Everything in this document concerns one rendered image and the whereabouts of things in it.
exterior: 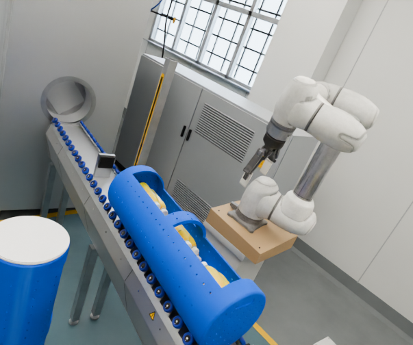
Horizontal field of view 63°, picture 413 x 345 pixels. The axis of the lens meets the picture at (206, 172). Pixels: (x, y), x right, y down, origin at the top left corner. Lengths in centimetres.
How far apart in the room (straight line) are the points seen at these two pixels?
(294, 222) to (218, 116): 167
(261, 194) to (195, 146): 171
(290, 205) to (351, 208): 225
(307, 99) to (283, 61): 294
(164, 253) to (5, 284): 56
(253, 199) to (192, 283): 71
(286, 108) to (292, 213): 78
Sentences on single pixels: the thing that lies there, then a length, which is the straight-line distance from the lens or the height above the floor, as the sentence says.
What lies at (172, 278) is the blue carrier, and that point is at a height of 112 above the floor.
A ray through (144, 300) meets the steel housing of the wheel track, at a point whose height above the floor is 88.
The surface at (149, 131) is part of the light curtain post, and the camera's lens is 230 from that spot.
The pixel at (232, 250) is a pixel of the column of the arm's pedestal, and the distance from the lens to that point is 183.
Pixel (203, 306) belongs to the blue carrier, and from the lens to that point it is 118.
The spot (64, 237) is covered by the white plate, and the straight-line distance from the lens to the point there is 146.
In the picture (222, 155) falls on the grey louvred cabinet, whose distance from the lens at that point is 313.
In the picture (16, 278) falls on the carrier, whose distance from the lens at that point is 139.
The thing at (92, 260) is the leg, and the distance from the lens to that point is 213.
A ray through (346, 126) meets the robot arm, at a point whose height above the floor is 183.
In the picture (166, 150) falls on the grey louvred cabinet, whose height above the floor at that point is 65.
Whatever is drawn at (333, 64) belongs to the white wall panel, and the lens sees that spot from 408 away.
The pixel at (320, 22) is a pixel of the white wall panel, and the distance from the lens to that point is 393.
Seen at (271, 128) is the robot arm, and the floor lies 173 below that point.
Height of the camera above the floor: 194
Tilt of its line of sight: 22 degrees down
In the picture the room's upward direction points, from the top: 22 degrees clockwise
